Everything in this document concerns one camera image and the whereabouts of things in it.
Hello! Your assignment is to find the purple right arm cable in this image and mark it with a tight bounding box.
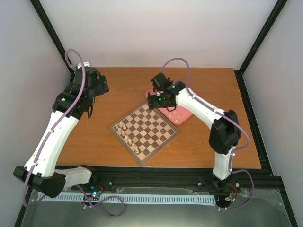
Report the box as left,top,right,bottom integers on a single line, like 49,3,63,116
160,57,255,211

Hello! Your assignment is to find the black frame post left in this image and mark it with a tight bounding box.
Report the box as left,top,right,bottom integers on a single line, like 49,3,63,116
30,0,73,74

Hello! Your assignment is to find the black frame post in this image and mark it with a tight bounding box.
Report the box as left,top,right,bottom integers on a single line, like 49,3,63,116
30,0,73,74
238,0,289,74

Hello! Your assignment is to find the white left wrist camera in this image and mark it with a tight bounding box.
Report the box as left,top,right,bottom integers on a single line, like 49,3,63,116
77,61,90,69

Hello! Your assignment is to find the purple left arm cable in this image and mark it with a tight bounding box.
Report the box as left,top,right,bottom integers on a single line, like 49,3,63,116
21,49,86,208

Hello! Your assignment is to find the pink plastic tray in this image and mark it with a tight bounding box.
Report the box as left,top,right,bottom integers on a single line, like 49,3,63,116
145,87,193,125

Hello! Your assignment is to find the light blue cable duct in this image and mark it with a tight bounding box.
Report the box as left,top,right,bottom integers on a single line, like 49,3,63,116
42,192,215,206

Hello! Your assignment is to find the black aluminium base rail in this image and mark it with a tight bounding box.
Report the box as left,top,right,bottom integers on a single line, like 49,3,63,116
93,166,284,195

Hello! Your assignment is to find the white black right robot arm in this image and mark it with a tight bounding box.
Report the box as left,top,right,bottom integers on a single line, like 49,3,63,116
147,73,244,191

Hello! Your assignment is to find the black frame post right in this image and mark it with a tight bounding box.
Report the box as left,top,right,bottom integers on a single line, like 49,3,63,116
238,0,289,74

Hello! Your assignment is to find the wooden chessboard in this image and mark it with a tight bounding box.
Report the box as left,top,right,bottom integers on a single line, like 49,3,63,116
108,103,180,166

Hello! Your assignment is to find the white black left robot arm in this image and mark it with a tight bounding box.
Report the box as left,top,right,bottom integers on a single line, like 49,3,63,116
13,66,109,198

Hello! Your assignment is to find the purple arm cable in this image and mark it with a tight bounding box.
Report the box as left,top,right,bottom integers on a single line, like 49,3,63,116
160,57,255,211
21,49,86,208

